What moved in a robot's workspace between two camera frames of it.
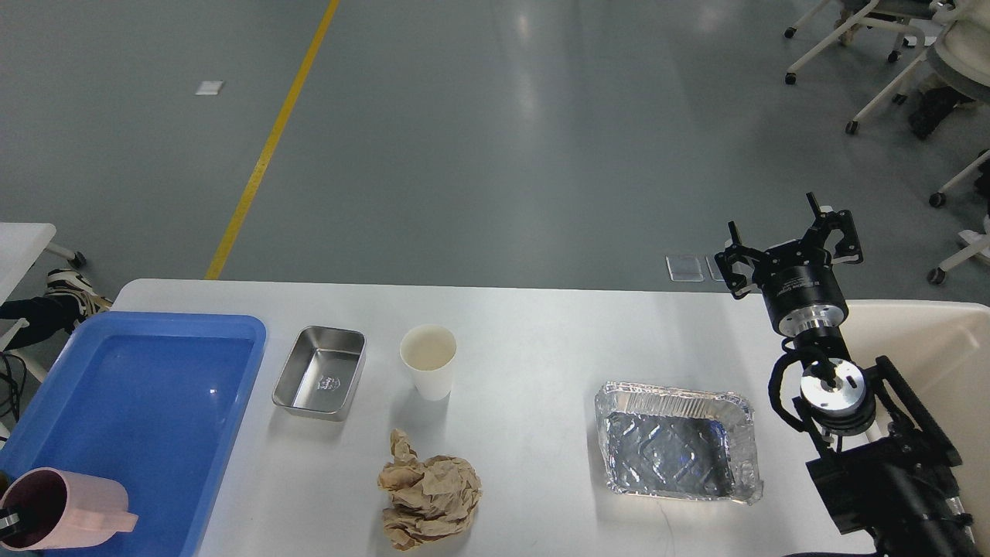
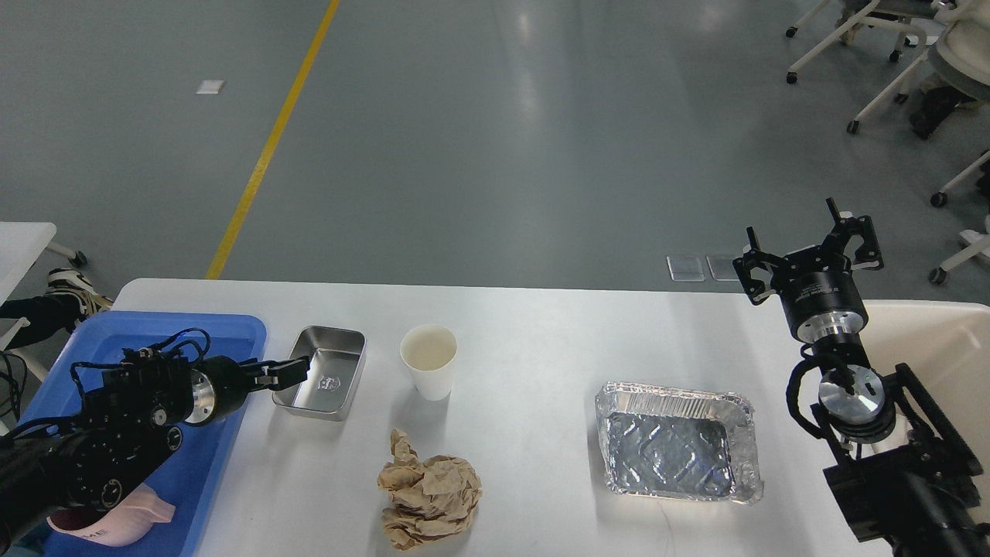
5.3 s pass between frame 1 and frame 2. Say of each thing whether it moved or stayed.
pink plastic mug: moved
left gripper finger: moved
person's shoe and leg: stayed
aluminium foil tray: stayed
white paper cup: stayed
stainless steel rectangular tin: stayed
